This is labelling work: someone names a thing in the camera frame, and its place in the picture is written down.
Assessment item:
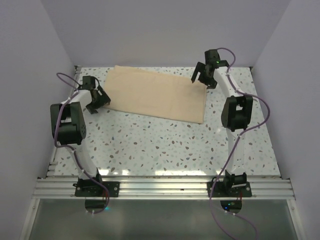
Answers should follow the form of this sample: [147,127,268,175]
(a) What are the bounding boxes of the beige cloth wrap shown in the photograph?
[103,65,206,124]

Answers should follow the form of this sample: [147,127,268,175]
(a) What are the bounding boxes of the purple cable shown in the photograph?
[208,47,272,240]
[52,72,112,215]

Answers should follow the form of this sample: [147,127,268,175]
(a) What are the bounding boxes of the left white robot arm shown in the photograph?
[50,75,111,197]

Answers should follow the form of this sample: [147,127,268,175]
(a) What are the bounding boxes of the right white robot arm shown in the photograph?
[191,49,253,198]

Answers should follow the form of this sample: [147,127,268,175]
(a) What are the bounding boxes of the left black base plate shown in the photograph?
[72,179,120,198]

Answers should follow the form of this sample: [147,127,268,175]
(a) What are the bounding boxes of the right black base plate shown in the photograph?
[206,176,253,198]

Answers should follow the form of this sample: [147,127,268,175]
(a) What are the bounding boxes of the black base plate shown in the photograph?
[206,176,253,198]
[72,179,120,198]

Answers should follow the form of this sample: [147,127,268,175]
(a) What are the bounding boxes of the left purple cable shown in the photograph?
[52,72,112,215]

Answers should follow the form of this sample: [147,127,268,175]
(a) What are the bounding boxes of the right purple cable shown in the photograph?
[208,47,272,240]

